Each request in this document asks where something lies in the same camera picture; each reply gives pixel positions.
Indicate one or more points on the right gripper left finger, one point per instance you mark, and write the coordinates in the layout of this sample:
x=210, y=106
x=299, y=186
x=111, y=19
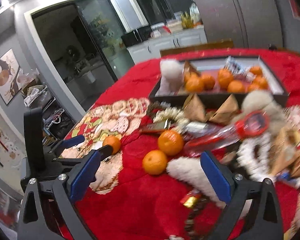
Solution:
x=48, y=206

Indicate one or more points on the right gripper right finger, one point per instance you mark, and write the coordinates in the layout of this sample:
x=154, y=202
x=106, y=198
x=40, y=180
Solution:
x=263, y=220

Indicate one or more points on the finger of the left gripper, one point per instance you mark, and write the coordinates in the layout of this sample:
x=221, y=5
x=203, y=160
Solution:
x=101, y=154
x=68, y=143

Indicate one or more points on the mandarin orange later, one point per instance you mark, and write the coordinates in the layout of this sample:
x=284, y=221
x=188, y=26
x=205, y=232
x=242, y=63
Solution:
x=114, y=142

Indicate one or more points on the white crochet scrunchie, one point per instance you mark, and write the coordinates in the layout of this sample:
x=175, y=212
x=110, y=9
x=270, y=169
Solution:
x=253, y=154

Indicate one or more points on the red teddy bear quilt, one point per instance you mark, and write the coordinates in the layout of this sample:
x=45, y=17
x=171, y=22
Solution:
x=148, y=207

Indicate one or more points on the brown knitted scrunchie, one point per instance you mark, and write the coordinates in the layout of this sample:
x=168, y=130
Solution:
x=153, y=108

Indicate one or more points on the mandarin orange on quilt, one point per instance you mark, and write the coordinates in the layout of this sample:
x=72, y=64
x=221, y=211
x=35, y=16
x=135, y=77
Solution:
x=170, y=142

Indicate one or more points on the cream lace scrunchie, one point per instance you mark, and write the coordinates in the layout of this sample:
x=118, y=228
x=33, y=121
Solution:
x=179, y=120

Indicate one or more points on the white fluffy scrunchie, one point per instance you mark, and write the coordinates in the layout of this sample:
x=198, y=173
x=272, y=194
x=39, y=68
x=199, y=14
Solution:
x=189, y=170

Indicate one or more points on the brown triangular paper packet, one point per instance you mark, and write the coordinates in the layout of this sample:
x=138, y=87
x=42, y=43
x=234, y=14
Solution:
x=194, y=109

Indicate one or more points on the red lid plastic bottle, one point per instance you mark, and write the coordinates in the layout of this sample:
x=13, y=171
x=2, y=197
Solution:
x=252, y=125

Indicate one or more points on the pink fluffy scrunchie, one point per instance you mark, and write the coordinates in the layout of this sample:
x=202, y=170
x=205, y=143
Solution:
x=171, y=77

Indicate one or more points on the white kitchen cabinet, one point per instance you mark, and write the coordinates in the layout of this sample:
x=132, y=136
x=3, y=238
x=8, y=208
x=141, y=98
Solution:
x=151, y=48

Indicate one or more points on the black microwave oven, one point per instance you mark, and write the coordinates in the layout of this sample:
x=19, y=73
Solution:
x=136, y=36

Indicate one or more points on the grey fluffy plush scrunchie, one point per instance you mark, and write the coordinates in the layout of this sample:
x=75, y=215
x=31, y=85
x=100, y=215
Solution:
x=262, y=100

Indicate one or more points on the black shallow gift box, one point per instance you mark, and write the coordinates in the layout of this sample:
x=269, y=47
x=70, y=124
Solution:
x=214, y=98

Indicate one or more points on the mandarin orange in box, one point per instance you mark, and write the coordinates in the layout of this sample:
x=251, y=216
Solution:
x=224, y=78

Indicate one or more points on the brown wooden chair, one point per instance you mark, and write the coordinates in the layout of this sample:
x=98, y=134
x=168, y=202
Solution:
x=222, y=44

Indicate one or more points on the silver double door refrigerator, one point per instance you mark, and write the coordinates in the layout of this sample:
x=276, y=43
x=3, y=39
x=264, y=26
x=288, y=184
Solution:
x=248, y=23

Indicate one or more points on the framed wall painting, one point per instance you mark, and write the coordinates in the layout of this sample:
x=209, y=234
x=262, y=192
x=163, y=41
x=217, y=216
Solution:
x=10, y=71

